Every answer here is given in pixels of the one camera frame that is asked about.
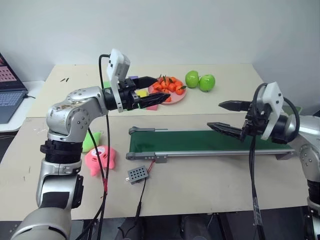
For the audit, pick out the green block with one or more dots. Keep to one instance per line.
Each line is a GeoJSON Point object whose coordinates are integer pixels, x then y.
{"type": "Point", "coordinates": [107, 84]}

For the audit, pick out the magenta block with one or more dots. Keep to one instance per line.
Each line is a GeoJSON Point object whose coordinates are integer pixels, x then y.
{"type": "Point", "coordinates": [153, 108]}

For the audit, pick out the green toy apple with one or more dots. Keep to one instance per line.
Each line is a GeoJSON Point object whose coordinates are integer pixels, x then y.
{"type": "Point", "coordinates": [192, 79]}
{"type": "Point", "coordinates": [207, 83]}

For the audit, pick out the green mat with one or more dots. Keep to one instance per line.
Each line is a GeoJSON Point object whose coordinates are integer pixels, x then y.
{"type": "Point", "coordinates": [297, 109]}

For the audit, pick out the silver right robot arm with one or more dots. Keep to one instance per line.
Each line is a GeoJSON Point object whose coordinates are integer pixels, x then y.
{"type": "Point", "coordinates": [310, 132]}

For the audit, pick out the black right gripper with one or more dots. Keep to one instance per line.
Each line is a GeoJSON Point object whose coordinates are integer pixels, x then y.
{"type": "Point", "coordinates": [257, 123]}

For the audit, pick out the green toy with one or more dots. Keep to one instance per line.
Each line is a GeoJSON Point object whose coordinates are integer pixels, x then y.
{"type": "Point", "coordinates": [90, 141]}

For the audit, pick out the grey perforated control box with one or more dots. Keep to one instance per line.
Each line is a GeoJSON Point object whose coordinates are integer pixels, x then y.
{"type": "Point", "coordinates": [138, 174]}

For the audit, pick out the pink toy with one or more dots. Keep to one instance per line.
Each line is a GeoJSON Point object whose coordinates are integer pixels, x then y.
{"type": "Point", "coordinates": [96, 160]}

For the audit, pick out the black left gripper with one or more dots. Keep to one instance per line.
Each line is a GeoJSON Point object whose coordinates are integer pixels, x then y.
{"type": "Point", "coordinates": [127, 97]}

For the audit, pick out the yellow block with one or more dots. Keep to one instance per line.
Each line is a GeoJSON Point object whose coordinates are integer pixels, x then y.
{"type": "Point", "coordinates": [142, 94]}

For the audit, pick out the open laptop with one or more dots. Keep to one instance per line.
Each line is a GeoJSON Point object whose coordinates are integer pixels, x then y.
{"type": "Point", "coordinates": [8, 100]}

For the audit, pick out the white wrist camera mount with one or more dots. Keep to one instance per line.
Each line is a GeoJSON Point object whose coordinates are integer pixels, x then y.
{"type": "Point", "coordinates": [273, 96]}
{"type": "Point", "coordinates": [115, 65]}

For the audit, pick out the purple block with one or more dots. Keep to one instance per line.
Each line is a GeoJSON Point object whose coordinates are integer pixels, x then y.
{"type": "Point", "coordinates": [134, 77]}

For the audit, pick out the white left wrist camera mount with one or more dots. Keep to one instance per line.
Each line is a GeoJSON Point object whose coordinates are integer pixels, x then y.
{"type": "Point", "coordinates": [115, 65]}

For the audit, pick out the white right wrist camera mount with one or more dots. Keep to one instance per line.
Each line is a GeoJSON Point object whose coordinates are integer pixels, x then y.
{"type": "Point", "coordinates": [273, 96]}

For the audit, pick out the orange toy tangerine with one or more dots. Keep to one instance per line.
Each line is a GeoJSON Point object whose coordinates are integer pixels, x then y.
{"type": "Point", "coordinates": [180, 90]}
{"type": "Point", "coordinates": [165, 84]}
{"type": "Point", "coordinates": [175, 81]}
{"type": "Point", "coordinates": [172, 88]}
{"type": "Point", "coordinates": [169, 99]}
{"type": "Point", "coordinates": [158, 86]}

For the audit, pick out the pink plate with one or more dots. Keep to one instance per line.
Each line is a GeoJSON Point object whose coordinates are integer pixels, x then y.
{"type": "Point", "coordinates": [178, 98]}

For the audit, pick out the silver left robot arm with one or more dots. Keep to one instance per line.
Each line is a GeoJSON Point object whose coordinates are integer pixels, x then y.
{"type": "Point", "coordinates": [75, 115]}

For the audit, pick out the green conveyor belt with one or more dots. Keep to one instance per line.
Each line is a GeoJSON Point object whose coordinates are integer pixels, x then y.
{"type": "Point", "coordinates": [190, 141]}

